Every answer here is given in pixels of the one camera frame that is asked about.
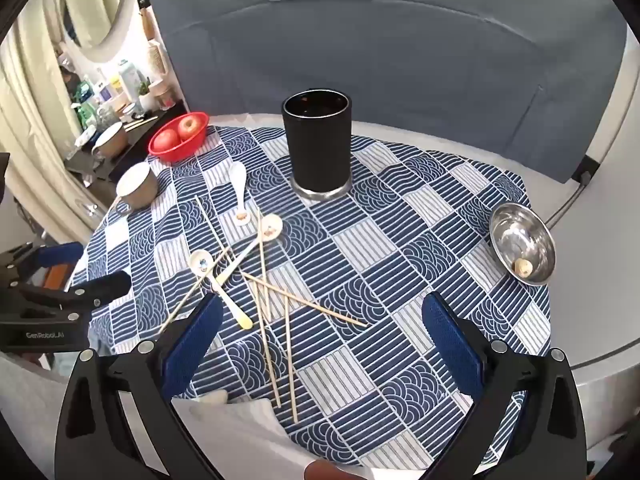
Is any wall socket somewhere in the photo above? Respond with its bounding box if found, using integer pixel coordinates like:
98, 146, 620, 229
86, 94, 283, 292
570, 156, 601, 183

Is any wooden chopstick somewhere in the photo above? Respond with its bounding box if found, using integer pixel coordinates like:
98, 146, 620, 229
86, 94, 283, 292
256, 210, 272, 322
194, 196, 236, 267
251, 281, 282, 407
241, 272, 369, 328
157, 247, 232, 336
284, 295, 299, 423

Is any white cloth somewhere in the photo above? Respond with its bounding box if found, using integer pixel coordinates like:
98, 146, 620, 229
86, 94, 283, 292
172, 392, 373, 480

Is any steel plate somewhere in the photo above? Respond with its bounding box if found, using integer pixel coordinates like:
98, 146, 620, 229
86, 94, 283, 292
489, 203, 557, 287

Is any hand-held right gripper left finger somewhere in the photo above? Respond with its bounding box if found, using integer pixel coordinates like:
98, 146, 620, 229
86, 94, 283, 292
54, 292, 226, 480

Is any red apple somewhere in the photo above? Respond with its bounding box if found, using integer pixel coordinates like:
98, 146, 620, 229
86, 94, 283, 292
152, 129, 180, 153
177, 115, 201, 142

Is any white bottle with grey cap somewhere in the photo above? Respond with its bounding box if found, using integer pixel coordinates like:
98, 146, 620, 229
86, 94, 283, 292
117, 60, 141, 103

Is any grey cable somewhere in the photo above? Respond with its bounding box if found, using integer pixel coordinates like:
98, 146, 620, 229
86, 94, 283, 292
545, 172, 591, 226

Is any white spoon with printed bowl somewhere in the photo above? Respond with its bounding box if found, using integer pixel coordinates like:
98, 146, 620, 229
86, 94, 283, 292
214, 214, 284, 285

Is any red plastic basket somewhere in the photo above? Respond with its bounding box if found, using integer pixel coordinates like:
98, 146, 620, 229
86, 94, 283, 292
148, 111, 210, 164

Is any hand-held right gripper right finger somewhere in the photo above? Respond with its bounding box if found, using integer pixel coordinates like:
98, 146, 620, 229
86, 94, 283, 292
421, 290, 588, 480

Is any dark side table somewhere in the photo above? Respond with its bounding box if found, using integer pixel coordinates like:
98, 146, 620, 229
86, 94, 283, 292
65, 100, 188, 183

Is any plain white ceramic spoon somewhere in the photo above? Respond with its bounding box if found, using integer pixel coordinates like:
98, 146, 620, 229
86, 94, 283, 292
228, 162, 251, 227

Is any black utensil holder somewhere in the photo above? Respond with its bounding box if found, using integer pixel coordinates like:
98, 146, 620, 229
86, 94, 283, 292
281, 88, 353, 202

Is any white spoon with yellow handle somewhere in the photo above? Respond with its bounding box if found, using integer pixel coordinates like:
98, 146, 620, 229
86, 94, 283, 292
188, 250, 254, 331

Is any grey fabric backdrop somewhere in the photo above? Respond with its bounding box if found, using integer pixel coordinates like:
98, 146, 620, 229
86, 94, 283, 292
142, 0, 628, 183

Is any cream curtain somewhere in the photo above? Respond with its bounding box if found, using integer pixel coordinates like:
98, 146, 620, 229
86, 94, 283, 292
0, 0, 126, 241

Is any blue patterned tablecloth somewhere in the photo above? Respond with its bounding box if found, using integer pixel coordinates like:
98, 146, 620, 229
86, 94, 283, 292
67, 125, 553, 480

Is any glass jar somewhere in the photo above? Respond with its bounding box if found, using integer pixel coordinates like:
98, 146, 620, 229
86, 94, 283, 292
150, 79, 176, 108

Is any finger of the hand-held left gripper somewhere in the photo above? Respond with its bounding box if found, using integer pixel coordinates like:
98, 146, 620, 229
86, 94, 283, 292
10, 270, 132, 311
0, 241, 85, 283

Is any round mirror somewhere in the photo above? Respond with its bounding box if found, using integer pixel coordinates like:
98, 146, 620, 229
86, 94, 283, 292
60, 0, 143, 63

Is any brown mug white inside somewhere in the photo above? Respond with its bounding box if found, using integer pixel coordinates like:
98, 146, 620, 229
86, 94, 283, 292
90, 121, 130, 161
107, 161, 160, 216

